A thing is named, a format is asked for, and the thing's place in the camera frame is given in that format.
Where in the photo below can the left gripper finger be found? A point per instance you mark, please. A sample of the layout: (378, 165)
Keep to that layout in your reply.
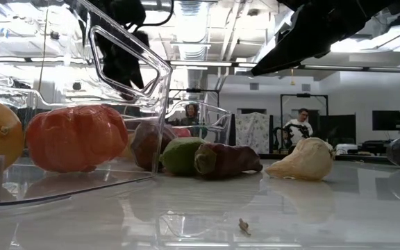
(138, 59)
(115, 69)

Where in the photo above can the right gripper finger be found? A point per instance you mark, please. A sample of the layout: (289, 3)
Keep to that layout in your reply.
(300, 41)

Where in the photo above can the maroon round fruit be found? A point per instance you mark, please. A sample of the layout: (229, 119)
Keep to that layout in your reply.
(146, 146)

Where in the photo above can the clear plastic basket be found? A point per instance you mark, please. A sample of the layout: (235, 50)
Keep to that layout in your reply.
(64, 189)
(222, 121)

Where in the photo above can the green lime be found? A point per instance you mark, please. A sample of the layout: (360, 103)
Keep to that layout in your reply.
(181, 156)

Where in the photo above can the white garlic bulb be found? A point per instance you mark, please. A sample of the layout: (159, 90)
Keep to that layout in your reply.
(304, 159)

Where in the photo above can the dark purple long vegetable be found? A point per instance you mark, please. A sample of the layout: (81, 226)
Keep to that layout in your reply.
(231, 159)

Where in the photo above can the black background robot arm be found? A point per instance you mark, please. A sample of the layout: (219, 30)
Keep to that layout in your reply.
(279, 136)

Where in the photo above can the person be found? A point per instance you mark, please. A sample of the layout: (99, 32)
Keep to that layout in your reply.
(299, 126)
(191, 112)

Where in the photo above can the patterned white cloth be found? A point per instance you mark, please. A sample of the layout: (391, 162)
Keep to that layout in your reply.
(252, 132)

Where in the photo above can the black background monitor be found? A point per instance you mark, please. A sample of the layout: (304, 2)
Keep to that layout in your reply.
(387, 120)

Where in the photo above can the small garlic skin scrap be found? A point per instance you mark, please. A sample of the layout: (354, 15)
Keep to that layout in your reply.
(244, 225)

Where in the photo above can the black frame stand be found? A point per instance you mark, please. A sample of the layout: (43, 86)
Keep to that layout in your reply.
(304, 95)

